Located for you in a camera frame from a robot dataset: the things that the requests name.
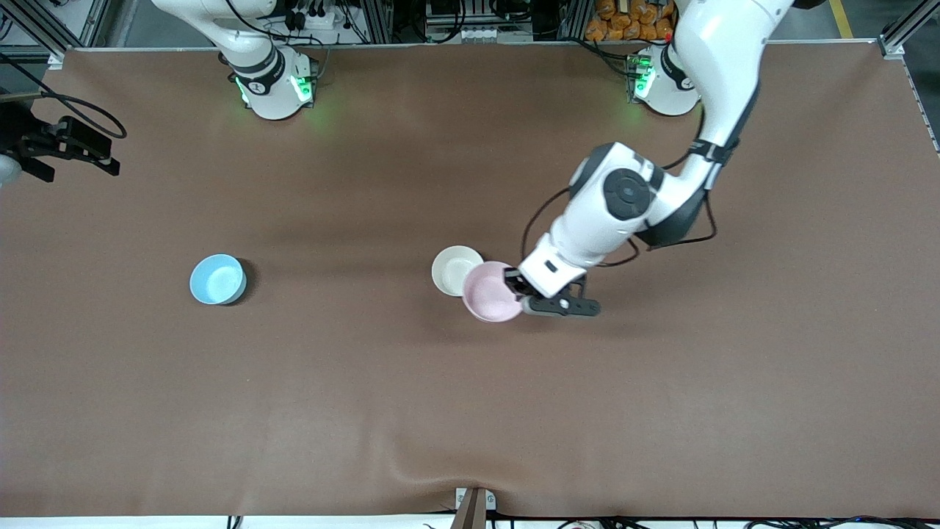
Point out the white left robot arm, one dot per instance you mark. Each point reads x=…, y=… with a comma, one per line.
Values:
x=723, y=59

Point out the white power strip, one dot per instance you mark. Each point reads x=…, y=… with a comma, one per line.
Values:
x=319, y=20

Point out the pink bowl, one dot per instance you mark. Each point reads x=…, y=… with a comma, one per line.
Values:
x=486, y=294

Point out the blue bowl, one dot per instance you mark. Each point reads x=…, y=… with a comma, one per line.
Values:
x=215, y=280

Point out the white terminal block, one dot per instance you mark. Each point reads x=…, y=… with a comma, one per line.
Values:
x=492, y=33

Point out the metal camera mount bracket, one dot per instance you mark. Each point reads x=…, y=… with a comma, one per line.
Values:
x=474, y=507

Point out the white bowl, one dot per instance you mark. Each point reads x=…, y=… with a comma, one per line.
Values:
x=449, y=270

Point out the brown table cloth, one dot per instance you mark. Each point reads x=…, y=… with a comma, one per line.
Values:
x=470, y=404

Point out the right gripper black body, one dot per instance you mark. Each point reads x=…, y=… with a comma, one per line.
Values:
x=20, y=137

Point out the aluminium corner frame post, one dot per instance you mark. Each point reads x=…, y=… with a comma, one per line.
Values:
x=92, y=22
x=899, y=33

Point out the orange snack packets pile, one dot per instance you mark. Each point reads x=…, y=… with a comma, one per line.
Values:
x=624, y=22

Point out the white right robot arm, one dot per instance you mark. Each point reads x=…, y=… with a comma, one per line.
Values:
x=272, y=95

